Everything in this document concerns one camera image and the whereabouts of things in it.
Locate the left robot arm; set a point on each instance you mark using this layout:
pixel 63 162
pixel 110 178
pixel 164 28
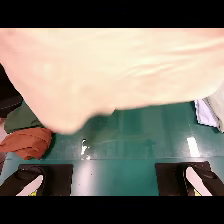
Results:
pixel 31 180

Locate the white garment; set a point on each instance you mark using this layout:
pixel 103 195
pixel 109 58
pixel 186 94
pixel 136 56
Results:
pixel 207 111

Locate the rust orange garment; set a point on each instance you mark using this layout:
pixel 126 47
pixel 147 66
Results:
pixel 28 141

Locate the dark green garment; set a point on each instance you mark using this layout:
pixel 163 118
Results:
pixel 21 119

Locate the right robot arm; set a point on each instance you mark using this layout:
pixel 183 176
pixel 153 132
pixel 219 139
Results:
pixel 190 180

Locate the black garment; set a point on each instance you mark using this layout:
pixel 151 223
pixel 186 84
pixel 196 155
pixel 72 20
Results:
pixel 8 96

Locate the cream garment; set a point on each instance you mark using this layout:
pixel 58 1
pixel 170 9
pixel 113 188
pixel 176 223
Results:
pixel 110 70

